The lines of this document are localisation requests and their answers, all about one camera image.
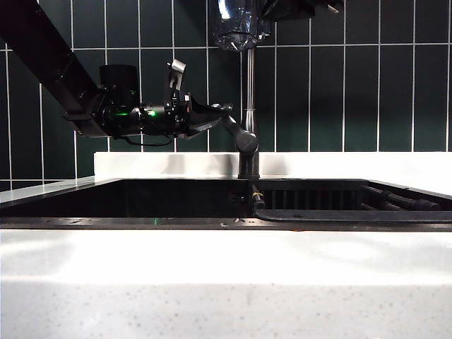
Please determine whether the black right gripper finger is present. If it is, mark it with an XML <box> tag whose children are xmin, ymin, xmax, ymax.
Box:
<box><xmin>259</xmin><ymin>0</ymin><xmax>316</xmax><ymax>23</ymax></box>

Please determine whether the black hose nozzle yellow band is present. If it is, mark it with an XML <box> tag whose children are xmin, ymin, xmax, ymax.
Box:
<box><xmin>251</xmin><ymin>185</ymin><xmax>266</xmax><ymax>210</ymax></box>

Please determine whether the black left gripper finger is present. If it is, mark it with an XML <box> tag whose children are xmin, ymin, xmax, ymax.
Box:
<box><xmin>190</xmin><ymin>94</ymin><xmax>234</xmax><ymax>120</ymax></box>
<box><xmin>175</xmin><ymin>116</ymin><xmax>230</xmax><ymax>141</ymax></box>

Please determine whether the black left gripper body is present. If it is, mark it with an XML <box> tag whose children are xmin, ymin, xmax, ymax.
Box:
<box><xmin>162</xmin><ymin>92</ymin><xmax>194</xmax><ymax>138</ymax></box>

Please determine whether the black kitchen sink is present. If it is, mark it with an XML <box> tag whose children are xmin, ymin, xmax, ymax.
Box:
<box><xmin>0</xmin><ymin>179</ymin><xmax>452</xmax><ymax>234</ymax></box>

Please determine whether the grey faucet lever handle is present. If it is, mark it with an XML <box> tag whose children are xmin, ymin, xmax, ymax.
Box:
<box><xmin>220</xmin><ymin>112</ymin><xmax>261</xmax><ymax>154</ymax></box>

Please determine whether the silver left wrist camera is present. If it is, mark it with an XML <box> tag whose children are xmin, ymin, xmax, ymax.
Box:
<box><xmin>165</xmin><ymin>59</ymin><xmax>187</xmax><ymax>98</ymax></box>

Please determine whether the clear plastic mug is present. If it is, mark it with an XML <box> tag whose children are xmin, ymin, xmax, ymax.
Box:
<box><xmin>208</xmin><ymin>0</ymin><xmax>273</xmax><ymax>52</ymax></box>

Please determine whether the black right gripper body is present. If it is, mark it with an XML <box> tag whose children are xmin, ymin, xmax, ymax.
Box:
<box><xmin>312</xmin><ymin>0</ymin><xmax>345</xmax><ymax>11</ymax></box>

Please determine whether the black sink drain rack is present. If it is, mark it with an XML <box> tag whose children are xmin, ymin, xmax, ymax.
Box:
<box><xmin>254</xmin><ymin>182</ymin><xmax>452</xmax><ymax>224</ymax></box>

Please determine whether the dark metal kitchen faucet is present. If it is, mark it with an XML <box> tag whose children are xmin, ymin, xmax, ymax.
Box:
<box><xmin>238</xmin><ymin>48</ymin><xmax>261</xmax><ymax>180</ymax></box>

